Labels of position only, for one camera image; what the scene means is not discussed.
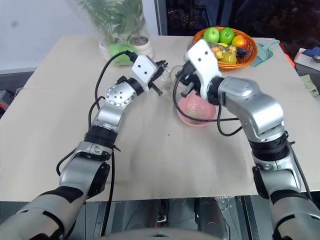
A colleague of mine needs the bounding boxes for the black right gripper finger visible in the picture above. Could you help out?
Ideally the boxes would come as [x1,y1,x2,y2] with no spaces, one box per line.
[180,82,196,97]

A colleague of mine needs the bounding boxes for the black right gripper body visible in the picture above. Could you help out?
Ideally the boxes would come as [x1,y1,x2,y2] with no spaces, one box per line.
[176,61,202,89]

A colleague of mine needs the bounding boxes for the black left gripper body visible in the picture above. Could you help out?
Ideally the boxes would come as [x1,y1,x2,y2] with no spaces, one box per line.
[152,61,165,83]

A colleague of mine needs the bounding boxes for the clear glass mug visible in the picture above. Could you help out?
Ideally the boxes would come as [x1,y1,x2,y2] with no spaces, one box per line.
[159,64,186,101]

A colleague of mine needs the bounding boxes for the oatmeal flakes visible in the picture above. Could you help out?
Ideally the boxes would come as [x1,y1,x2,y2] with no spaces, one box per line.
[186,104,209,119]

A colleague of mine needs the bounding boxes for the pink bowl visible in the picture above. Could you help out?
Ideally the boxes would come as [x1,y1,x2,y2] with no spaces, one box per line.
[176,92,217,128]

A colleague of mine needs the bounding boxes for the white plant pot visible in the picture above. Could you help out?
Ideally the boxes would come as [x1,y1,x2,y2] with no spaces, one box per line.
[128,34,155,59]

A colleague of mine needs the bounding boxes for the bright green round object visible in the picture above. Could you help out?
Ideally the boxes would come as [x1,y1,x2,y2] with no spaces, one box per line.
[107,42,137,67]

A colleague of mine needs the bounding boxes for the green apple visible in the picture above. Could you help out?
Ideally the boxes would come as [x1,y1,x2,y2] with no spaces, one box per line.
[218,27,236,46]
[202,27,221,44]

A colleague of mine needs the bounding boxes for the orange woven fruit basket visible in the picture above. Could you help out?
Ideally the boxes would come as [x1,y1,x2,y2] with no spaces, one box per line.
[192,26,259,72]

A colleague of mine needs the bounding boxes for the purple eggplant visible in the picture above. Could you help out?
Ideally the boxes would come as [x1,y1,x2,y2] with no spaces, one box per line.
[234,47,248,58]

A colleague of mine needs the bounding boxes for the orange red apple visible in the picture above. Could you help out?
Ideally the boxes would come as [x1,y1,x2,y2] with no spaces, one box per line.
[231,35,249,50]

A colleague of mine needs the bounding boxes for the green plant in plastic wrap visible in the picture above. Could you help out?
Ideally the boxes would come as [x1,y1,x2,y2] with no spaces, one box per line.
[74,0,155,67]

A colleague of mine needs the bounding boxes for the light green plastic dustpan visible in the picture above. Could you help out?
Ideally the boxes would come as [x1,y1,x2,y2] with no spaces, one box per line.
[250,39,281,68]

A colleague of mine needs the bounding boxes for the white box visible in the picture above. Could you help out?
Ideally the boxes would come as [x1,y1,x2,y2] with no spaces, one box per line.
[293,47,320,76]

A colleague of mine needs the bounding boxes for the blue cloth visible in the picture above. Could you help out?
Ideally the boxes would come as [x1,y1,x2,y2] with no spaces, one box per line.
[304,46,320,59]

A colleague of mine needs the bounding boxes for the black rounded leg shape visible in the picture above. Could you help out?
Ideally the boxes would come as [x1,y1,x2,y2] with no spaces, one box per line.
[194,196,230,240]

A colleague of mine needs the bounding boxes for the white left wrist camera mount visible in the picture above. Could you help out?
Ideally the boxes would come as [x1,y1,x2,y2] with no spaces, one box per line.
[131,55,159,92]

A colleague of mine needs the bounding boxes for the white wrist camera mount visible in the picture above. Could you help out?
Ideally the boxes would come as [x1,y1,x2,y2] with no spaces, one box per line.
[184,39,224,99]
[131,55,159,92]

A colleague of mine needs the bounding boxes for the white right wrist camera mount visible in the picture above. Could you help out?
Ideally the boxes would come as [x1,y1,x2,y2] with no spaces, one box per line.
[184,39,224,99]

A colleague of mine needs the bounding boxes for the grey window post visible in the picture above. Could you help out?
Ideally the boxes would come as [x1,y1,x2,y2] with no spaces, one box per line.
[154,0,168,36]

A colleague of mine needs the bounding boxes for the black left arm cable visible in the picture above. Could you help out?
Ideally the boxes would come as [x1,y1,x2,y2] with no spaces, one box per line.
[56,50,139,238]

